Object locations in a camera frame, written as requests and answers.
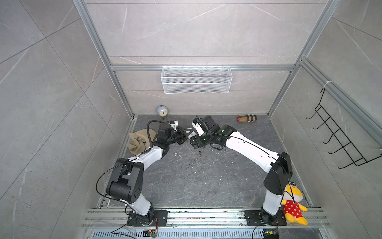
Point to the yellow plush toy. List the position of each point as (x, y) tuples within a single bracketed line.
[(292, 208)]

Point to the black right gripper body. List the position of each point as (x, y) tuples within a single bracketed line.
[(201, 141)]

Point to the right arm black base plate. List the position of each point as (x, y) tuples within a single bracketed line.
[(261, 217)]

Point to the white wire mesh basket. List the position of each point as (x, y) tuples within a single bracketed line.
[(196, 80)]

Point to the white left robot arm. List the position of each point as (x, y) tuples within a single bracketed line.
[(126, 180)]

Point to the small grey desk clock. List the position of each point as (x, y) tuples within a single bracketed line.
[(162, 112)]

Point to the white remote control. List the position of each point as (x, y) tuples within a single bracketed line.
[(188, 131)]

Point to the beige cap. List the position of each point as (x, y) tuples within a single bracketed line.
[(139, 141)]

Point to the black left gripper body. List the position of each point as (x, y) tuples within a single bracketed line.
[(178, 136)]

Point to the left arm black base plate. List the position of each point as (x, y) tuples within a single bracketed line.
[(154, 218)]

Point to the aluminium front rail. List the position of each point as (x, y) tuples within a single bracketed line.
[(177, 218)]

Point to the black wall hook rack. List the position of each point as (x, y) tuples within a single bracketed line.
[(338, 134)]

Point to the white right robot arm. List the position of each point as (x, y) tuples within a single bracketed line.
[(276, 165)]

